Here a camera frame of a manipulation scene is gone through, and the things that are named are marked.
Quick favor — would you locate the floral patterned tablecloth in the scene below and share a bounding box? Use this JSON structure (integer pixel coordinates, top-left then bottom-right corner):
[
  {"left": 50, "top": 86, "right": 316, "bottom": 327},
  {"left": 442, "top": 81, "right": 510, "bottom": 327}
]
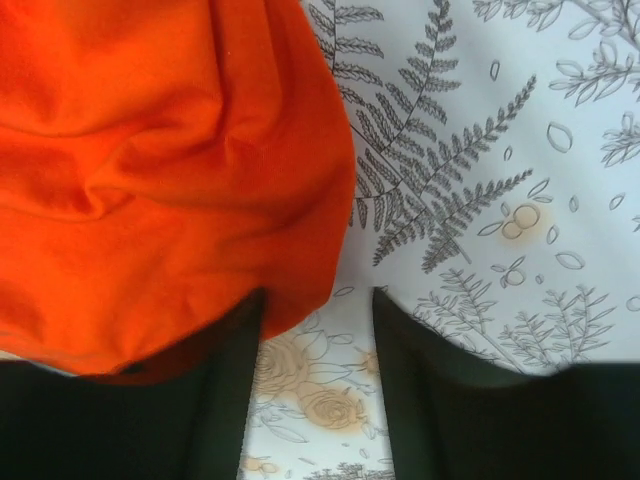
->
[{"left": 238, "top": 1, "right": 639, "bottom": 479}]

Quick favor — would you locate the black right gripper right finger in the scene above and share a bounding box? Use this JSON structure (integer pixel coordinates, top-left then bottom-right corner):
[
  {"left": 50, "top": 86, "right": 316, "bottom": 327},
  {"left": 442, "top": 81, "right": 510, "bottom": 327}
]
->
[{"left": 372, "top": 290, "right": 639, "bottom": 479}]

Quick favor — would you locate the orange t-shirt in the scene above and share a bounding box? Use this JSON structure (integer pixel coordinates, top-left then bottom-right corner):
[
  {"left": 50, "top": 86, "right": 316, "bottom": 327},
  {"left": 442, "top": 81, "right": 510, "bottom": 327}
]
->
[{"left": 1, "top": 1, "right": 356, "bottom": 377}]

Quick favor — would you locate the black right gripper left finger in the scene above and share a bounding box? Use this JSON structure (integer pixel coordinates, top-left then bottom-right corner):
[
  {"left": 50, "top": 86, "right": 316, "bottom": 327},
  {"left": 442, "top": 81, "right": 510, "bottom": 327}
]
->
[{"left": 1, "top": 291, "right": 265, "bottom": 479}]

